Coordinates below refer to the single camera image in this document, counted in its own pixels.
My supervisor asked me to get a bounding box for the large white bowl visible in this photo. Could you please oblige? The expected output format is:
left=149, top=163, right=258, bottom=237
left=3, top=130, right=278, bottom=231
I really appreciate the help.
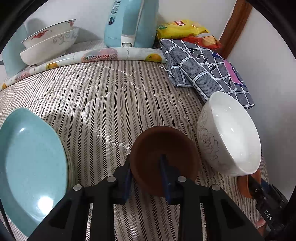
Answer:
left=197, top=92, right=261, bottom=176

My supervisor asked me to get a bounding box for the yellow chips bag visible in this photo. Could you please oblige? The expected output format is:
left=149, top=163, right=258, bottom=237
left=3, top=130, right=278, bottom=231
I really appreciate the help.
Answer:
left=157, top=20, right=209, bottom=40

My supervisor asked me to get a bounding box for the person's right hand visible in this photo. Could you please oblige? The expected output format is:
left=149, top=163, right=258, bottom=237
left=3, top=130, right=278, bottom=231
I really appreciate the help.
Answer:
left=256, top=218, right=267, bottom=237

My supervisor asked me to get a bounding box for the blue square plate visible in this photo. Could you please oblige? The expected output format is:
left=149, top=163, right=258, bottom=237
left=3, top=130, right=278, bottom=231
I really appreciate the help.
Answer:
left=1, top=108, right=68, bottom=237

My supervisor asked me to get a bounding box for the grey checkered folded cloth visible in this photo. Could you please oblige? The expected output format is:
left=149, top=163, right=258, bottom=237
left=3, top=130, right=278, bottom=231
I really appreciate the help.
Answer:
left=160, top=39, right=254, bottom=109

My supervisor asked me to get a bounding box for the brown clay bowl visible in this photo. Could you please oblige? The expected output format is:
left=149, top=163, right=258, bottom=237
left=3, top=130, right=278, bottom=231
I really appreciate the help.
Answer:
left=129, top=126, right=201, bottom=197
left=237, top=169, right=261, bottom=199

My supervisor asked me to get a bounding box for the white scroll pattern bowl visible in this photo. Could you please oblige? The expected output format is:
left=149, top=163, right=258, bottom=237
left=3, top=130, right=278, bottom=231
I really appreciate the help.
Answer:
left=20, top=28, right=79, bottom=65

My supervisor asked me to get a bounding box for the brown wooden door frame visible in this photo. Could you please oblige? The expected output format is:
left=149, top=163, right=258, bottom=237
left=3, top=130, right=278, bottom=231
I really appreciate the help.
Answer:
left=218, top=0, right=252, bottom=59

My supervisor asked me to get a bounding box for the fruit print table mat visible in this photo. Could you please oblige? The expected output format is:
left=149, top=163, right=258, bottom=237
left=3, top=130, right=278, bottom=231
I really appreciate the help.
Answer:
left=1, top=41, right=166, bottom=90

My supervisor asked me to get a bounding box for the light blue electric kettle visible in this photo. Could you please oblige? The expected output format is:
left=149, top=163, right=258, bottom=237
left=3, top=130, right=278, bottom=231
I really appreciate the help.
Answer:
left=104, top=0, right=159, bottom=48

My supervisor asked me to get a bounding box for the fish pattern porcelain bowl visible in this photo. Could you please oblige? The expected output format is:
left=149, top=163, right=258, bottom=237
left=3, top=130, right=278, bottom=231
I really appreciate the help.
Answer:
left=22, top=19, right=76, bottom=49

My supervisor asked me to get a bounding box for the striped quilted tablecloth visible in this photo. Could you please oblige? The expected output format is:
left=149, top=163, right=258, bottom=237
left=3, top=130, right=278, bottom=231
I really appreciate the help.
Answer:
left=1, top=60, right=262, bottom=240

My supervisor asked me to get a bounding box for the red chips bag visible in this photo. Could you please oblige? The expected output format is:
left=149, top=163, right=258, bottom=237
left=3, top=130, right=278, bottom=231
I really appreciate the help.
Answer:
left=182, top=36, right=222, bottom=50

